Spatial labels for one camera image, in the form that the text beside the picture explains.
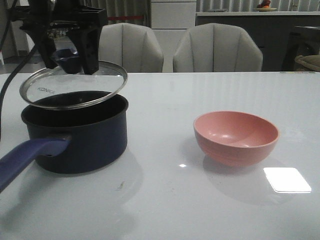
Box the beige chair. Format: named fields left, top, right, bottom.
left=172, top=23, right=263, bottom=73
left=99, top=23, right=164, bottom=73

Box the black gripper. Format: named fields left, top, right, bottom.
left=8, top=0, right=107, bottom=75

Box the red barrier belt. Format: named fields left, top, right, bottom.
left=107, top=15, right=144, bottom=21

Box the glass pot lid blue knob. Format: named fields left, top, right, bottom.
left=19, top=48, right=128, bottom=111

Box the olive cushion seat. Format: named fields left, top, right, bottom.
left=294, top=54, right=320, bottom=72

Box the left beige chair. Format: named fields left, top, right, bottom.
left=99, top=23, right=164, bottom=73

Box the grey kitchen counter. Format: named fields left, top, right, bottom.
left=195, top=11, right=320, bottom=72

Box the white drawer cabinet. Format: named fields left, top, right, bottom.
left=150, top=0, right=197, bottom=30

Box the right beige chair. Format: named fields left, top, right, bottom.
left=172, top=23, right=263, bottom=73

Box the pink plastic bowl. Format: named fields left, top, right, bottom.
left=193, top=111, right=280, bottom=167

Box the fruit plate on counter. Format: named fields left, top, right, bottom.
left=253, top=0, right=277, bottom=12

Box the dark blue saucepan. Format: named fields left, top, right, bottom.
left=0, top=94, right=129, bottom=191

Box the grey pleated curtain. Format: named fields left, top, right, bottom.
left=91, top=0, right=151, bottom=27

